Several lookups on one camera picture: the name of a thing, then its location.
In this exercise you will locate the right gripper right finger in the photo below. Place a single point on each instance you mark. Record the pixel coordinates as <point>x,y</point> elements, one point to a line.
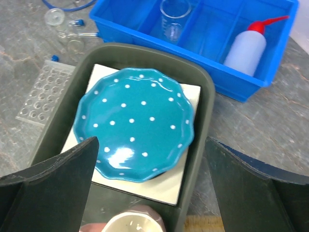
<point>254,196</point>

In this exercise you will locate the white wash bottle red cap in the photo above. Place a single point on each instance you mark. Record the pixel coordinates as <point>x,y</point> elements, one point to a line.
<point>248,47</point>

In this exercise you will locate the glass jar with lid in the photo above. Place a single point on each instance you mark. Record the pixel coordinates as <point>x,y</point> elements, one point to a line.
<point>66,33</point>

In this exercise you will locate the teal polka dot plate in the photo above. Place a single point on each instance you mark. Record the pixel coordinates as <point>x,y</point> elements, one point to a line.
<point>142,120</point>

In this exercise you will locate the glass beaker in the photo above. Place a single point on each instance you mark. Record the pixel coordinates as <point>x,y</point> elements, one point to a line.
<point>174,14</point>

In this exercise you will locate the blue divided storage bin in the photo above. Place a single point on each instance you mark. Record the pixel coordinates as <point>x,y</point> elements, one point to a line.
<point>207,33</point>

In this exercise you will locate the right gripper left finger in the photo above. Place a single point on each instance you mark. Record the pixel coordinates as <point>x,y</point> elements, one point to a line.
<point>49,196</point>

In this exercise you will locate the clear acrylic tube rack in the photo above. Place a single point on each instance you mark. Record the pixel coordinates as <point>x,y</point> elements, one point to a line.
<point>48,87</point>

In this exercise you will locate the pink ceramic mug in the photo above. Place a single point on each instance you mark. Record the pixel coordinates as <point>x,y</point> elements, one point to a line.
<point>139,218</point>

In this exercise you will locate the dark green tray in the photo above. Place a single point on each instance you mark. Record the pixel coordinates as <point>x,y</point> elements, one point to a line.
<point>104,202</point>

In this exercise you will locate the blue capped test tube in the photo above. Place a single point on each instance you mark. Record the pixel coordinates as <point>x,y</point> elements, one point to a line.
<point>88,35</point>
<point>55,58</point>
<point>77,23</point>

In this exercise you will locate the wooden brush handle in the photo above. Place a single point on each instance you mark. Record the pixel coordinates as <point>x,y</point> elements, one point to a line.
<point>203,224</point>

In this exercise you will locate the blue safety glasses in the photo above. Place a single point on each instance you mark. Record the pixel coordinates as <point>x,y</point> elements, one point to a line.
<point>69,5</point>

